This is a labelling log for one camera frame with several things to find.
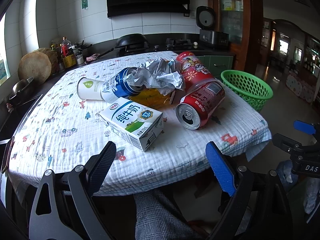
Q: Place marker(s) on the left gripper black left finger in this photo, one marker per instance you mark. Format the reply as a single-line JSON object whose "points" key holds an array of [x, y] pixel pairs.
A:
{"points": [[99, 166]]}

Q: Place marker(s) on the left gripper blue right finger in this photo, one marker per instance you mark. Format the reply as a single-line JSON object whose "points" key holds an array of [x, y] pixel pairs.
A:
{"points": [[223, 173]]}

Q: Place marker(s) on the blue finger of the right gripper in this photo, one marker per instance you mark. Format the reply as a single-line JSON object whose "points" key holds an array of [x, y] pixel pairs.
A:
{"points": [[304, 127]]}

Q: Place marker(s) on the white milk carton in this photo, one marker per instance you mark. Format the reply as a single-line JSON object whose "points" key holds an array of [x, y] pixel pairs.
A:
{"points": [[135, 123]]}

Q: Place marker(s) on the white paper cup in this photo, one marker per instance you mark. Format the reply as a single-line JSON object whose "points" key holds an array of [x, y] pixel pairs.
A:
{"points": [[88, 89]]}

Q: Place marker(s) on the red cola can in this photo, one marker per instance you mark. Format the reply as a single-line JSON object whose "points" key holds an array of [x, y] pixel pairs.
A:
{"points": [[195, 109]]}

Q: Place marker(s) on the blue white drink can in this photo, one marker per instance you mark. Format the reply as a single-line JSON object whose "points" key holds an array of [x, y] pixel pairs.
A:
{"points": [[116, 87]]}

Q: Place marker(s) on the yellow plastic wrapper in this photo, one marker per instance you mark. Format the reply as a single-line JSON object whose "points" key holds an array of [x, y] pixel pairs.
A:
{"points": [[152, 98]]}

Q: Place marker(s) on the tall red cartoon can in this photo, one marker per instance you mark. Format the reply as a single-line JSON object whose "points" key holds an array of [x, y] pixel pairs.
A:
{"points": [[193, 71]]}

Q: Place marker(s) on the green kitchen cabinet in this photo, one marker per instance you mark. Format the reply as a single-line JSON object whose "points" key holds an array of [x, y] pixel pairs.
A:
{"points": [[216, 64]]}

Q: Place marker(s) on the polka dot play fence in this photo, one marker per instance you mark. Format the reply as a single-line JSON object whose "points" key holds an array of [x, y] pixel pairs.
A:
{"points": [[300, 88]]}

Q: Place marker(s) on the green plastic basket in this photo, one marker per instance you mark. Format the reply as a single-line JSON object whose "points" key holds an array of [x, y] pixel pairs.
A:
{"points": [[252, 89]]}

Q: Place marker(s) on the plaid trouser leg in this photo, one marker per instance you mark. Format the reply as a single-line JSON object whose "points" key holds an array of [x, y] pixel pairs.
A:
{"points": [[158, 217]]}

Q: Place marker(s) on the yellow tin container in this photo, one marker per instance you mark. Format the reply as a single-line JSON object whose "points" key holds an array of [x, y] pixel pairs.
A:
{"points": [[69, 61]]}

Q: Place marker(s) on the steel bowl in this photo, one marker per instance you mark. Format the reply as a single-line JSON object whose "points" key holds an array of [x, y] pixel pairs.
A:
{"points": [[23, 87]]}

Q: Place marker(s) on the round wooden cutting board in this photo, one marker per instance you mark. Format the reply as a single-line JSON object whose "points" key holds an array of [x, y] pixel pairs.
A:
{"points": [[39, 64]]}

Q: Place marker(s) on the black wok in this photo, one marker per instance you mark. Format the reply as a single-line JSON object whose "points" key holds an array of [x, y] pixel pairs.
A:
{"points": [[129, 44]]}

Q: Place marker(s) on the gas stove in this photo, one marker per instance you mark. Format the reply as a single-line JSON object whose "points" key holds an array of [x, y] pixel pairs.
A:
{"points": [[172, 44]]}

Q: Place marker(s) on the wooden glass cabinet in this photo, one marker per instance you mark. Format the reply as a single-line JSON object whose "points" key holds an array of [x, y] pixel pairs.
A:
{"points": [[242, 20]]}

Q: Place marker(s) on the black rice cooker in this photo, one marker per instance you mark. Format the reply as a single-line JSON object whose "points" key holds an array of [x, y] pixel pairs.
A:
{"points": [[206, 21]]}

